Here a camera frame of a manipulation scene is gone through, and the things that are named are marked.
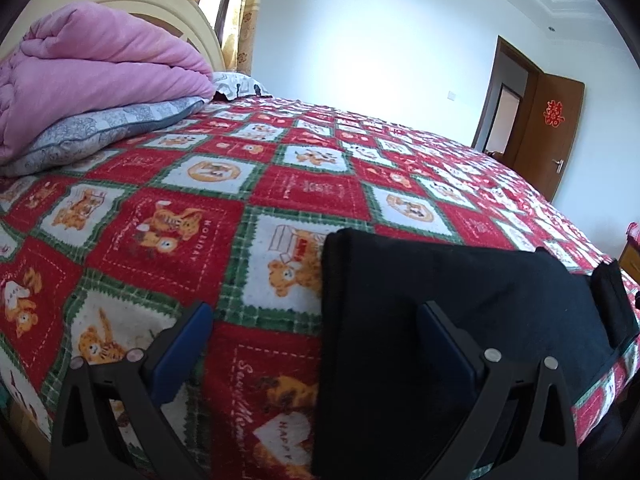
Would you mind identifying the black pants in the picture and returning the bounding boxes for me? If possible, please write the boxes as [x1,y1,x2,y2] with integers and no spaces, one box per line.
[311,227,640,480]

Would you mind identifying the pink folded quilt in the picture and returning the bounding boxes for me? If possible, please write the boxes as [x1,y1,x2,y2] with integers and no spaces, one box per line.
[0,1,216,166]

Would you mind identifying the brown wooden door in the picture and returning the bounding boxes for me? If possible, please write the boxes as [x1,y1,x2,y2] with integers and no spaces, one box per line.
[510,74,586,202]

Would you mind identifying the dark wooden door frame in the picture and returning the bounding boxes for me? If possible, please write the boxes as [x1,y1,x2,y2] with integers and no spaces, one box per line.
[471,35,541,158]

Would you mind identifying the narrow yellow curtain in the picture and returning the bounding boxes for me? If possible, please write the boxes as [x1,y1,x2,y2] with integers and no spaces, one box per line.
[222,0,267,77]

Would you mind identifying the white patterned pillow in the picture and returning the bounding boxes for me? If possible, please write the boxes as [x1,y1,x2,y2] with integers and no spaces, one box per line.
[210,71,273,102]

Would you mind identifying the grey patterned pillow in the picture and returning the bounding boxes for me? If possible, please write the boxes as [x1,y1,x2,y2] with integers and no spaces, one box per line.
[0,95,211,177]

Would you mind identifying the wooden cabinet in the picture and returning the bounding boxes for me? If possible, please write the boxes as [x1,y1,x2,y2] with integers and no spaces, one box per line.
[619,240,640,282]

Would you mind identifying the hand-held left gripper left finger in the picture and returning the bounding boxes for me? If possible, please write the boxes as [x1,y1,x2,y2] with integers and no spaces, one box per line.
[49,301,215,480]

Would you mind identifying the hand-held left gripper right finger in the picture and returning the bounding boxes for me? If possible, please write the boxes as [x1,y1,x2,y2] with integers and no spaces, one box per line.
[416,301,581,480]

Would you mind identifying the red printed checkered blanket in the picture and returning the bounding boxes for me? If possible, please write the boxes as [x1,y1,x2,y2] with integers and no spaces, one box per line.
[0,95,640,480]

